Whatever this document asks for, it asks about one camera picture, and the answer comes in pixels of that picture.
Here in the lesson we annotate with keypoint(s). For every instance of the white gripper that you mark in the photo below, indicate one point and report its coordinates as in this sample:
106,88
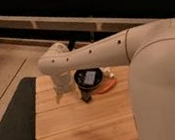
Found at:
64,84

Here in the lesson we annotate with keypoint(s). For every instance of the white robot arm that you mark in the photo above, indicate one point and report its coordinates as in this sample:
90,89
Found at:
149,51

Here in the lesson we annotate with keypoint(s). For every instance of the black bowl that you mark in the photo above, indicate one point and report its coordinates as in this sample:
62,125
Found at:
79,77

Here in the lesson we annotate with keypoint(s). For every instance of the black rectangular block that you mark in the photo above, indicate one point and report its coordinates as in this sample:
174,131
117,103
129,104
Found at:
86,97

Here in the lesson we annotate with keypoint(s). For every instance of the light blue sponge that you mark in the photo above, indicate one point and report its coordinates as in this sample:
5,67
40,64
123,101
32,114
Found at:
89,78

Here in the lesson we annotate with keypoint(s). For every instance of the dark gray floor mat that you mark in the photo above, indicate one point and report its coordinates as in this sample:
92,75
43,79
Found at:
18,122

